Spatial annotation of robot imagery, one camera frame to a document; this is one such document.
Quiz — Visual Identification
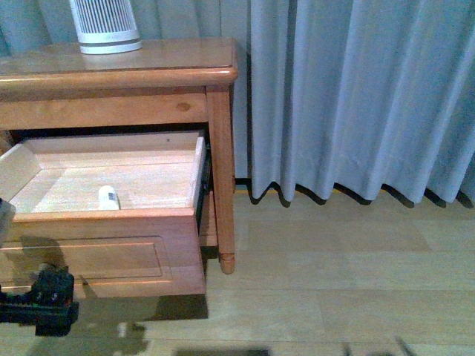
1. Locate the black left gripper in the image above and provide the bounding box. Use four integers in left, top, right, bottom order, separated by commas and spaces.
1, 264, 79, 337

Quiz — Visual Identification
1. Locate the wooden drawer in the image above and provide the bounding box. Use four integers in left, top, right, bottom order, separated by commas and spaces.
1, 131, 209, 298

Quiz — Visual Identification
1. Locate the white medicine bottle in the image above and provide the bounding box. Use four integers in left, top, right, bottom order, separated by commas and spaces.
98, 185, 120, 210

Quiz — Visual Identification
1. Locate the wooden nightstand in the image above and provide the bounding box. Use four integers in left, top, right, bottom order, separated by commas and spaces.
1, 37, 238, 274

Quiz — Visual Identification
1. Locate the white cylindrical air purifier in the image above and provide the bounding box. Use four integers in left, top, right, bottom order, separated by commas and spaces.
69, 0, 142, 55

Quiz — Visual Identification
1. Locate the grey curtain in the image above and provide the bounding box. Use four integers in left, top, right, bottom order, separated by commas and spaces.
0, 0, 475, 208

